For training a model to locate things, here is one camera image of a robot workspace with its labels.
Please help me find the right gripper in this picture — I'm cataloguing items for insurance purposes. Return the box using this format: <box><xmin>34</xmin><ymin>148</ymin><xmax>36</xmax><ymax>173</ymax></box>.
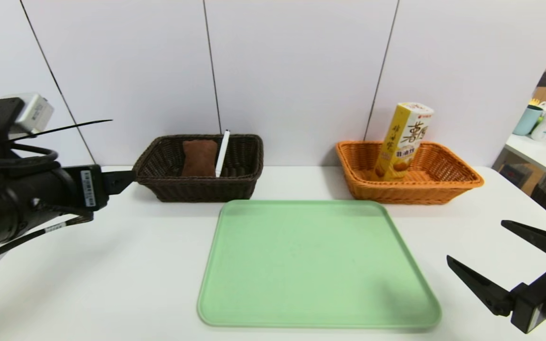
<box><xmin>446</xmin><ymin>220</ymin><xmax>546</xmax><ymax>334</ymax></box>

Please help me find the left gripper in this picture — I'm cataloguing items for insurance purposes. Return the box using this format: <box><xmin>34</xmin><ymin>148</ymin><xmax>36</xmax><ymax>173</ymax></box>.
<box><xmin>18</xmin><ymin>164</ymin><xmax>137</xmax><ymax>230</ymax></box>

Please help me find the brown towel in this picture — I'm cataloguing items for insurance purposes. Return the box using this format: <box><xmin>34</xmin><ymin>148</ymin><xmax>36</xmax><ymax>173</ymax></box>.
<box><xmin>181</xmin><ymin>139</ymin><xmax>219</xmax><ymax>178</ymax></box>

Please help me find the white marker pen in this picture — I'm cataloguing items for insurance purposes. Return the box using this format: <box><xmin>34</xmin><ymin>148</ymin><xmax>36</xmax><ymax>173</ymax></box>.
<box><xmin>215</xmin><ymin>129</ymin><xmax>231</xmax><ymax>178</ymax></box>

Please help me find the yellow potato chips box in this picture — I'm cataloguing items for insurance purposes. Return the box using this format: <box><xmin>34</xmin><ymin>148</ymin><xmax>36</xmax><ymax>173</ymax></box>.
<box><xmin>373</xmin><ymin>102</ymin><xmax>435</xmax><ymax>181</ymax></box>

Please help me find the dark brown wicker basket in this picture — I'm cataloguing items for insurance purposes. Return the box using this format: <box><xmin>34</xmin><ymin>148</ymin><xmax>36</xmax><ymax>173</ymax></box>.
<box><xmin>132</xmin><ymin>134</ymin><xmax>264</xmax><ymax>203</ymax></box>

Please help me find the orange wicker basket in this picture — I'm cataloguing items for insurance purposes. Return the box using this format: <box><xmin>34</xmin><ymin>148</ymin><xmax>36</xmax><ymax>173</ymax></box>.
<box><xmin>336</xmin><ymin>140</ymin><xmax>485</xmax><ymax>205</ymax></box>

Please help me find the white side table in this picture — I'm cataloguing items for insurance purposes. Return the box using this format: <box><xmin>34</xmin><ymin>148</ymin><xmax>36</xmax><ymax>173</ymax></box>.
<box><xmin>504</xmin><ymin>134</ymin><xmax>546</xmax><ymax>186</ymax></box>

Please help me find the teal cup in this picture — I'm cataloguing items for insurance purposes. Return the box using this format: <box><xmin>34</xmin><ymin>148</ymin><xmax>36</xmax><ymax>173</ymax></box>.
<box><xmin>512</xmin><ymin>105</ymin><xmax>543</xmax><ymax>136</ymax></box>

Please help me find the light green plastic tray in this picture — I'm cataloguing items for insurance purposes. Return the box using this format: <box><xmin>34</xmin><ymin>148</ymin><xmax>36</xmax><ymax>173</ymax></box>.
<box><xmin>197</xmin><ymin>200</ymin><xmax>442</xmax><ymax>329</ymax></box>

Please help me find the black camera cable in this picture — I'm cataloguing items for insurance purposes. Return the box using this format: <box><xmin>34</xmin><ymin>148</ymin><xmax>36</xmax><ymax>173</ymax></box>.
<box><xmin>0</xmin><ymin>142</ymin><xmax>60</xmax><ymax>167</ymax></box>

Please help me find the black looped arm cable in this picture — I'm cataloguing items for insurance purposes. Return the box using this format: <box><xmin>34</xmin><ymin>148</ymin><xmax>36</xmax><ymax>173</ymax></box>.
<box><xmin>0</xmin><ymin>213</ymin><xmax>94</xmax><ymax>269</ymax></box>

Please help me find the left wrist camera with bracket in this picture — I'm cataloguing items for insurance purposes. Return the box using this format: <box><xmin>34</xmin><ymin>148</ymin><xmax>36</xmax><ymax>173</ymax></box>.
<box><xmin>0</xmin><ymin>92</ymin><xmax>113</xmax><ymax>159</ymax></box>

